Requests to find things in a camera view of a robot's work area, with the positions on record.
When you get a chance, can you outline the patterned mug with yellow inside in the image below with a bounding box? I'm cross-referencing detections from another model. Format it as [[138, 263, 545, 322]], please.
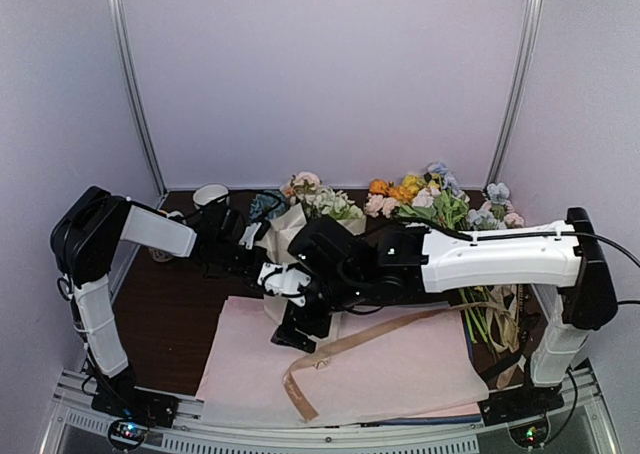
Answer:
[[148, 247, 174, 263]]

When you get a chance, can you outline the white bowl with dark outside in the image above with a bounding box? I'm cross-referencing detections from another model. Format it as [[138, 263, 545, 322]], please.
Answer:
[[192, 183, 229, 211]]

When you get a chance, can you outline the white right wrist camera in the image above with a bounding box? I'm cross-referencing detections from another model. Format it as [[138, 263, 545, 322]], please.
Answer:
[[257, 263, 312, 307]]

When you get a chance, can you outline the grey-white wrapping paper sheet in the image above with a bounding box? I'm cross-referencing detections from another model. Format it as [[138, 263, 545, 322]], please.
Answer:
[[254, 206, 369, 343]]

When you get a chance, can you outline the pink flower long stem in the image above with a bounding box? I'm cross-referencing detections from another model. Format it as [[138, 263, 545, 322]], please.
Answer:
[[280, 171, 322, 204]]

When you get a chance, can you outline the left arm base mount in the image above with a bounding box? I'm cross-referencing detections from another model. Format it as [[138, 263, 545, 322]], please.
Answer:
[[91, 389, 179, 452]]

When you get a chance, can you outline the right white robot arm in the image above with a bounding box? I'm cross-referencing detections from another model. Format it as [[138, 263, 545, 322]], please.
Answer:
[[258, 208, 618, 416]]

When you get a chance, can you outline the right aluminium frame post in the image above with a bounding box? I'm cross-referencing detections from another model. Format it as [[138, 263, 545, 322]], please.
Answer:
[[484, 0, 544, 187]]

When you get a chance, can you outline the beige ribbon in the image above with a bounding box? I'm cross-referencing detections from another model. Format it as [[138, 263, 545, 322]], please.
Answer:
[[282, 301, 500, 423]]

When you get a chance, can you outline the pile of fake flowers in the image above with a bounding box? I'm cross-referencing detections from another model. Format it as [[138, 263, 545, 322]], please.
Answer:
[[364, 162, 524, 343]]

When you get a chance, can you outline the front aluminium rail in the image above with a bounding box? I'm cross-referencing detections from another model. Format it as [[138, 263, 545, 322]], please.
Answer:
[[36, 368, 621, 453]]

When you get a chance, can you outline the left aluminium frame post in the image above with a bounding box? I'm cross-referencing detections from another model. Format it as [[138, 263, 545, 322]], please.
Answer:
[[107, 0, 168, 196]]

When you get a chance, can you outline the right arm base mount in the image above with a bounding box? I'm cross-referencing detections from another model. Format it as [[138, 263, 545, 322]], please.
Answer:
[[479, 386, 564, 450]]

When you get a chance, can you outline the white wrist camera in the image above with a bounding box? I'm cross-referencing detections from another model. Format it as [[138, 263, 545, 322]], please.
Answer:
[[238, 220, 270, 250], [257, 263, 312, 307]]

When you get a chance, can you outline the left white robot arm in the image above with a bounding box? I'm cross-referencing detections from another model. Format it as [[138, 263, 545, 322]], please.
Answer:
[[50, 186, 270, 378]]

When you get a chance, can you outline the cream ribbon on flower pile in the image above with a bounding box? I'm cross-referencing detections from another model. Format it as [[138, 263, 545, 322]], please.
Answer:
[[479, 284, 522, 358]]

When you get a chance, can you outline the white hydrangea green leaf bunch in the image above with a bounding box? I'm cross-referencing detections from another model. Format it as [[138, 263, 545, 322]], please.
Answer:
[[302, 186, 364, 220]]

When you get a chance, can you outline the aluminium frame post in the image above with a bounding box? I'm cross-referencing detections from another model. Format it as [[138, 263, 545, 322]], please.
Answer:
[[107, 0, 168, 196], [484, 0, 544, 187]]

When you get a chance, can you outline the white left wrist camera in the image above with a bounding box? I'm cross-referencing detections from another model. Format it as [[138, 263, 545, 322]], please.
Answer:
[[238, 220, 270, 250]]

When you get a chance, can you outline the stack of pastel paper sheets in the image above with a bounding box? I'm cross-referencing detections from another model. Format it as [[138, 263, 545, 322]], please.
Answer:
[[195, 297, 489, 428]]

